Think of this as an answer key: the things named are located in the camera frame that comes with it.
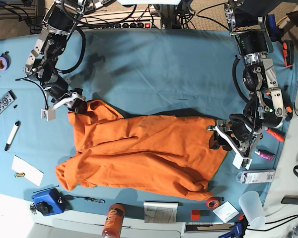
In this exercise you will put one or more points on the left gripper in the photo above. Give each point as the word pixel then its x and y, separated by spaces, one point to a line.
pixel 237 133

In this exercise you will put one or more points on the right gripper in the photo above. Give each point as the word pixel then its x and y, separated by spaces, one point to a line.
pixel 73 100

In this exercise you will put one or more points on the orange t-shirt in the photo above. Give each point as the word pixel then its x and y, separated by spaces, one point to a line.
pixel 161 154

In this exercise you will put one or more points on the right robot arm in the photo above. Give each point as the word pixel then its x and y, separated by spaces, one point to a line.
pixel 60 21

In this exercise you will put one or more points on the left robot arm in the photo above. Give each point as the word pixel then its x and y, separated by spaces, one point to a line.
pixel 255 80

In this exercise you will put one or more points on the packaged item in blister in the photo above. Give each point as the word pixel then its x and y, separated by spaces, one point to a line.
pixel 255 176

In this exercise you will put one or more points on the purple glue tube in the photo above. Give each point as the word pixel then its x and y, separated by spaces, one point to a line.
pixel 264 154

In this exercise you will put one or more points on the red tape roll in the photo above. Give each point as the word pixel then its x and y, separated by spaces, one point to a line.
pixel 213 202

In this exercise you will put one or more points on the red screwdriver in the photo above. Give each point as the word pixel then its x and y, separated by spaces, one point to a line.
pixel 275 134

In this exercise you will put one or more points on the white marker pen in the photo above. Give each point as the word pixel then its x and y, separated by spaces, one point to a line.
pixel 12 135

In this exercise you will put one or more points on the translucent plastic cup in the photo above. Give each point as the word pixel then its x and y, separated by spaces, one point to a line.
pixel 252 208

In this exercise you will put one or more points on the grey remote control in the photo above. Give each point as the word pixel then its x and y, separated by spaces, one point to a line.
pixel 7 100

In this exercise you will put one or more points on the white square card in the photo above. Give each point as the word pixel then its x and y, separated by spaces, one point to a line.
pixel 226 212

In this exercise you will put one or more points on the blue table cloth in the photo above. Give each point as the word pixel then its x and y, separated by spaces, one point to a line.
pixel 138 73

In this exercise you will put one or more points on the red cube block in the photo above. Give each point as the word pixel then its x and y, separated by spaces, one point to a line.
pixel 195 215

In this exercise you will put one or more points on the orange black utility knife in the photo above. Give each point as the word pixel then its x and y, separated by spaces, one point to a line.
pixel 288 113

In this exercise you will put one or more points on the white paper card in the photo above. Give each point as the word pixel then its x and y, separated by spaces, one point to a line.
pixel 30 172

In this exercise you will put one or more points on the purple tape roll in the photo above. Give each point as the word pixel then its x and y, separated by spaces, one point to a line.
pixel 5 61

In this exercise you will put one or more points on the blue clamp bottom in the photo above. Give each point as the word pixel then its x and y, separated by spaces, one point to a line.
pixel 238 229

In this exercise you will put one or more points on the blue clamp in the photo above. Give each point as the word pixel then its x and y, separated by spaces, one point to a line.
pixel 238 229
pixel 272 29

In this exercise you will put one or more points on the small yellow battery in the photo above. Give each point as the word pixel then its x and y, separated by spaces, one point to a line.
pixel 19 175

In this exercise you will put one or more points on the black adapter box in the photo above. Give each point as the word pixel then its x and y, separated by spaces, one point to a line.
pixel 290 200

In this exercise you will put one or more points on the grey patterned notebook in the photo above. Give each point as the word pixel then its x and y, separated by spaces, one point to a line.
pixel 160 212

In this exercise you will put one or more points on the blue box with knob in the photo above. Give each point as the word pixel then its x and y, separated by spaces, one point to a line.
pixel 49 202

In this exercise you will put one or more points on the orange black clamp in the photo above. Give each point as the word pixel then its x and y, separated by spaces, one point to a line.
pixel 288 52

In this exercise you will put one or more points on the orange drink bottle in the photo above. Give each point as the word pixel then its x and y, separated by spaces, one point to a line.
pixel 114 220

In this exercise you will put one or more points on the blue clamp top right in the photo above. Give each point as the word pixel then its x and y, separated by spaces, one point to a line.
pixel 272 29

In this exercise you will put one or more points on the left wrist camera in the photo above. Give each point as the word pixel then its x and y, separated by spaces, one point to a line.
pixel 240 162

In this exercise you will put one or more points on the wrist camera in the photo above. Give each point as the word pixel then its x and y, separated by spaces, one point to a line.
pixel 240 162
pixel 48 114

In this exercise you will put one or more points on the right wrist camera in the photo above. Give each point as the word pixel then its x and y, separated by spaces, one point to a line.
pixel 48 114

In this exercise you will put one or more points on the black cable tie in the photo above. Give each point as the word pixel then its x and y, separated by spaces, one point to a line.
pixel 45 189

